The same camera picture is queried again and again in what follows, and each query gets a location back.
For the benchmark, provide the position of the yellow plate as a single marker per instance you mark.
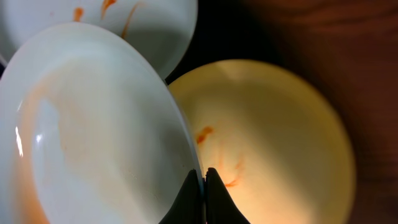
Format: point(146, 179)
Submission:
point(278, 146)

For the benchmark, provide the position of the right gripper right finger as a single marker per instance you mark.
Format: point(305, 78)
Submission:
point(220, 208)

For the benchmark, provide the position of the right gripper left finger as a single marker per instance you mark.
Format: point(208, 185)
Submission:
point(187, 207)

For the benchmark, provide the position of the light blue plate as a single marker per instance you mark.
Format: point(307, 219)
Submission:
point(89, 132)
point(160, 30)

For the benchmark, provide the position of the black round tray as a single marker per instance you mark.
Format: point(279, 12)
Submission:
point(226, 30)

